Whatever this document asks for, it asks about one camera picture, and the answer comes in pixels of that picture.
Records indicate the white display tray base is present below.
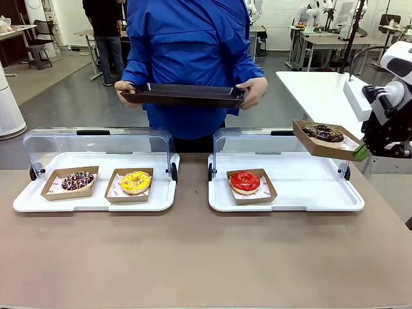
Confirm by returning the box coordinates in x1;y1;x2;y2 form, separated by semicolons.
207;152;366;213
12;151;181;214

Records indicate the person's left forearm blue sleeve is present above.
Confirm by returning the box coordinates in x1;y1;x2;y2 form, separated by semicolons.
231;48;268;85

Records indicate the dark office chair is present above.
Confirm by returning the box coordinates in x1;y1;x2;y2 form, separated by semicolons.
377;14;404;46

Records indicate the chocolate donut with colour sprinkles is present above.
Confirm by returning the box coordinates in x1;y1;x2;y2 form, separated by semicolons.
61;171;97;193

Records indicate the cardboard box with red donut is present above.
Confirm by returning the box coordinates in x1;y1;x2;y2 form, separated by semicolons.
226;168;279;206

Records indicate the long grey lab table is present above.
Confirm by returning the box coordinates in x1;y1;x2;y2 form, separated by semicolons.
285;26;389;72

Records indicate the cardboard box with sprinkle donut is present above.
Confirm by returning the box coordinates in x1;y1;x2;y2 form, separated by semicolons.
40;165;100;202

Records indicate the yellow glazed sprinkle donut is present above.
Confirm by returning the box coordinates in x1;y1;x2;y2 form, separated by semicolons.
120;171;153;196

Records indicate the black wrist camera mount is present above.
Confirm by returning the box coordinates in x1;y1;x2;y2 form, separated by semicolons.
361;84;398;117

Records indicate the person's right forearm blue sleeve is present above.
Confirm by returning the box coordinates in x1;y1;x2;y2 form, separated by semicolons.
120;48;152;85

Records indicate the person's left hand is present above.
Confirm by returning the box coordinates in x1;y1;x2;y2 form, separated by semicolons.
235;77;269;111

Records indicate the black curved cable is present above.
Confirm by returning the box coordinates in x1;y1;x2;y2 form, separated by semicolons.
348;46;391;82

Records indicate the cardboard box with nut donut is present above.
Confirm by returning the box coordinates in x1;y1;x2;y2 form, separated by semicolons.
292;119;366;163

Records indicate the white side table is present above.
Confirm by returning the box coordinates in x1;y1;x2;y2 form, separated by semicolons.
275;70;386;176

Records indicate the white block on side table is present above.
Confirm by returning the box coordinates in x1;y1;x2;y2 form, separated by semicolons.
342;79;375;122

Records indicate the black tripod stand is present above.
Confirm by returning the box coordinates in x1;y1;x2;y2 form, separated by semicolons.
337;0;370;77

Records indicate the grey background desk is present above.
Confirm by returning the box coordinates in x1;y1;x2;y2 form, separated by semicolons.
73;28;104;82

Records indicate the bystander in black top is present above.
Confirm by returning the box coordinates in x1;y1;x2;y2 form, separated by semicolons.
81;0;126;87

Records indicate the chocolate donut with nut bits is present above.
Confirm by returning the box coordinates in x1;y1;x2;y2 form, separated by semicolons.
301;122;346;144

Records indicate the dark brown serving tray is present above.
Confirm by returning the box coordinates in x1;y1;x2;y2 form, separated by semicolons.
119;82;247;114

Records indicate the cardboard box with yellow donut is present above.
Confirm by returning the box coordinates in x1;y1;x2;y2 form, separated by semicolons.
104;167;155;205

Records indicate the dark metal chair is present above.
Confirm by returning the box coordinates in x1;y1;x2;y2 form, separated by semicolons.
24;19;55;71

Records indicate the person in blue jacket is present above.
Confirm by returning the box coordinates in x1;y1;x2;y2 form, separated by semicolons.
120;0;268;142

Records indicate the white cylindrical air purifier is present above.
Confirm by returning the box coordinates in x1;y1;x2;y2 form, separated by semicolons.
0;57;28;140

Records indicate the wooden desk with white top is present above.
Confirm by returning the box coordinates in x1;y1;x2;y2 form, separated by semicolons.
0;24;38;77

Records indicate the red glazed donut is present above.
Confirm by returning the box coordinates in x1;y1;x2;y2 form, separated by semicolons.
229;171;262;195

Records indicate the person's right hand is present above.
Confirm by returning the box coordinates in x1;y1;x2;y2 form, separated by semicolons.
114;80;140;109

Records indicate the clear display lid black handle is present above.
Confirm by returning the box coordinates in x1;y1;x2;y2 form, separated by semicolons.
207;127;351;183
22;127;178;187

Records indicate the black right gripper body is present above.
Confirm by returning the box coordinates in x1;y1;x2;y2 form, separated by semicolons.
360;108;412;159

